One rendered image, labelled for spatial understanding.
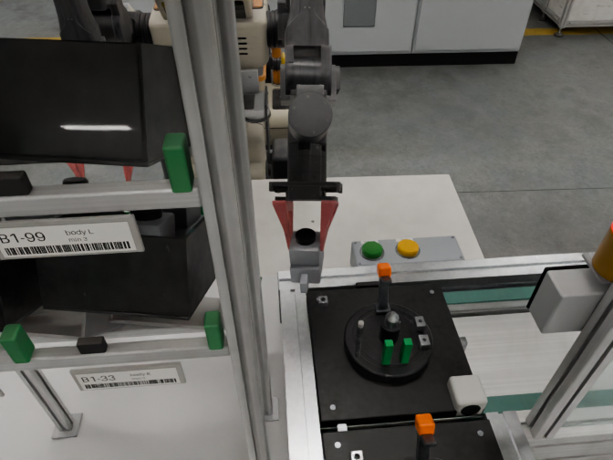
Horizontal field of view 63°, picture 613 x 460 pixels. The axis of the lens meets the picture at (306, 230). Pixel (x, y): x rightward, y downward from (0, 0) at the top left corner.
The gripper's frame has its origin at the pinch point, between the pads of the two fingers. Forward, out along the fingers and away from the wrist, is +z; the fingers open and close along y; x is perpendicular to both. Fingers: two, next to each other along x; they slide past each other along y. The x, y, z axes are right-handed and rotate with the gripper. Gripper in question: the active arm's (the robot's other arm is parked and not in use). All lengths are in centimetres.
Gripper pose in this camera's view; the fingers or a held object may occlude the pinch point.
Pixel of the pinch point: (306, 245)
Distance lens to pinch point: 73.7
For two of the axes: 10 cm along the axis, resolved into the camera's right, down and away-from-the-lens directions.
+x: 1.3, -0.3, 9.9
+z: -0.1, 10.0, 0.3
